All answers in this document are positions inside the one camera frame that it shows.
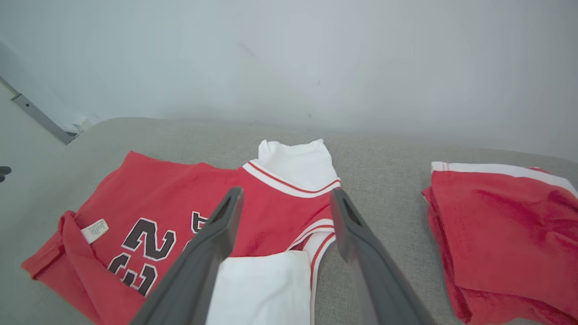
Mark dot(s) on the red shorts with white stripe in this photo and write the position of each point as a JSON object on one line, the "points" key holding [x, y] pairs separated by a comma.
{"points": [[505, 230]]}

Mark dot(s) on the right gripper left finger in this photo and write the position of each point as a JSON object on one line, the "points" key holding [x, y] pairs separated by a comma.
{"points": [[198, 266]]}

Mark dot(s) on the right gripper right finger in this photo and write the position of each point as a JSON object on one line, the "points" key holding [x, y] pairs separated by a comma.
{"points": [[370, 266]]}

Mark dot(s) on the red basketball jersey number 23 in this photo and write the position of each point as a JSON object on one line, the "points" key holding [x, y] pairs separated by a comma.
{"points": [[153, 203]]}

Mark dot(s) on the small black floor object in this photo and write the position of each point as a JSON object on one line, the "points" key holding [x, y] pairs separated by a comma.
{"points": [[4, 174]]}

